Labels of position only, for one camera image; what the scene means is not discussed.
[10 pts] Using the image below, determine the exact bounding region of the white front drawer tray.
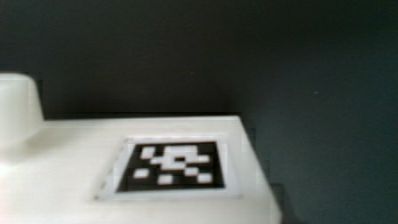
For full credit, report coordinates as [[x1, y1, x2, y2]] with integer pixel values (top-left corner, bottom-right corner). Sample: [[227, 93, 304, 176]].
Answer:
[[0, 73, 283, 224]]

